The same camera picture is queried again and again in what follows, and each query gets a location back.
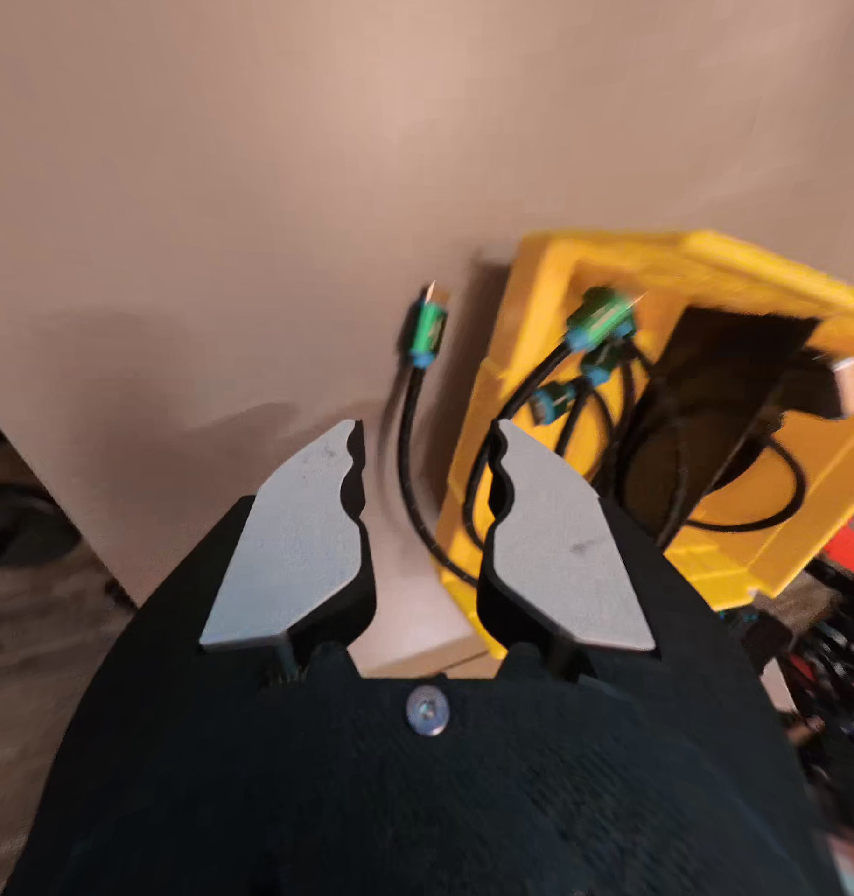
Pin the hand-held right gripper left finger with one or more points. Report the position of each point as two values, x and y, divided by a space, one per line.
294 546

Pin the yellow plastic bin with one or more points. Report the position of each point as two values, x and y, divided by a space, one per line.
532 280

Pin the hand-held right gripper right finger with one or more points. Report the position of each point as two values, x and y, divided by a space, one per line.
567 560

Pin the black usb hub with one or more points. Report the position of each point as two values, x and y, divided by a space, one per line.
721 378

